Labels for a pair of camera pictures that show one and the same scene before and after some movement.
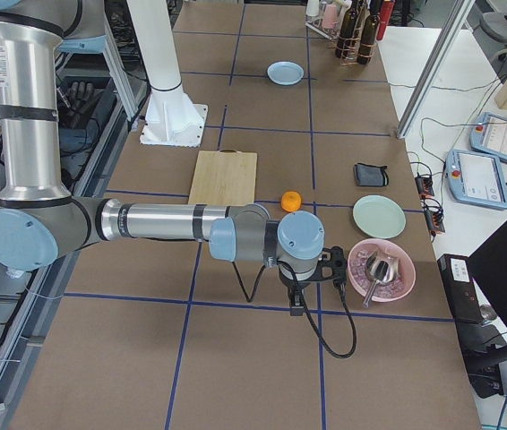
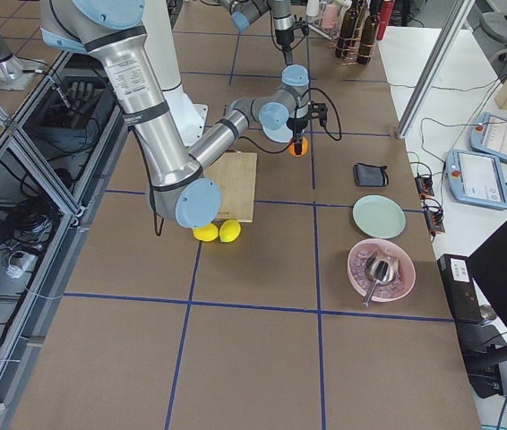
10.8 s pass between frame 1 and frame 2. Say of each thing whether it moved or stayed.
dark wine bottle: stayed
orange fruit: moved
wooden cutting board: stayed
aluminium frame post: stayed
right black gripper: moved
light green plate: stayed
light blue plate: moved
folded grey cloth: stayed
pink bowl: stayed
